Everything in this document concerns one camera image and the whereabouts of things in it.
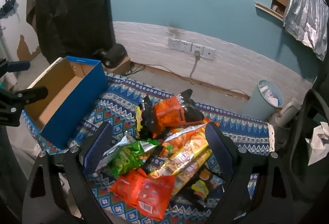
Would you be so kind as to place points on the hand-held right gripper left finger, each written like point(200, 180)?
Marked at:
point(97, 148)

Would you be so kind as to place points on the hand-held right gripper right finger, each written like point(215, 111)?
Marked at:
point(218, 148)

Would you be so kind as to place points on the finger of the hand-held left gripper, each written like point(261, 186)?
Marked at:
point(28, 95)
point(18, 66)

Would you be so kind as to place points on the green snack bag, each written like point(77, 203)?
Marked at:
point(123, 159)

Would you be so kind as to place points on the long yellow snack pack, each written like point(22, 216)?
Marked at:
point(191, 171)
point(185, 154)

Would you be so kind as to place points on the clear bag of orange snacks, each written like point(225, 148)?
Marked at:
point(180, 140)

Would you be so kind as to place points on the blue cardboard box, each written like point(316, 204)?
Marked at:
point(77, 111)

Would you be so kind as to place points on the black and yellow snack bag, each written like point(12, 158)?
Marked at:
point(200, 188)

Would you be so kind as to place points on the orange and black chip bag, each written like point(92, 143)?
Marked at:
point(169, 111)

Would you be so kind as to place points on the orange-red snack bag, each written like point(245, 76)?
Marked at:
point(144, 190)

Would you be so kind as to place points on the blue patterned blanket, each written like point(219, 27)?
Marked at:
point(231, 121)

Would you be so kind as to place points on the grey trash bin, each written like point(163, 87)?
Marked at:
point(262, 105)

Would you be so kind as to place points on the wooden baseboard strip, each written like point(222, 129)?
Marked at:
point(195, 82)

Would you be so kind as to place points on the white pipe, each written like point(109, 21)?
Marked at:
point(285, 113)

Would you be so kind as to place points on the black hanging cloth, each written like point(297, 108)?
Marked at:
point(72, 8)

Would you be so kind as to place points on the small brown cardboard box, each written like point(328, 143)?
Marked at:
point(123, 66)

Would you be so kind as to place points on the black chair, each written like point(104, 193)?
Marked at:
point(303, 116)

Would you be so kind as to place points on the black round device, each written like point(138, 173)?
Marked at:
point(114, 53)

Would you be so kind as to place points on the crumpled white tissue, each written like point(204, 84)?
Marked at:
point(318, 141)

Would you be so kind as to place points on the wooden shelf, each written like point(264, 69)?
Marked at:
point(270, 9)

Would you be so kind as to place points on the silver foil sheet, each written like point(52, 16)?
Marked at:
point(305, 8)

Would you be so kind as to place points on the black wall hook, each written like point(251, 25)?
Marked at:
point(9, 7)

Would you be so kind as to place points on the white wall socket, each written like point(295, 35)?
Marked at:
point(174, 43)
point(209, 53)
point(198, 48)
point(185, 46)

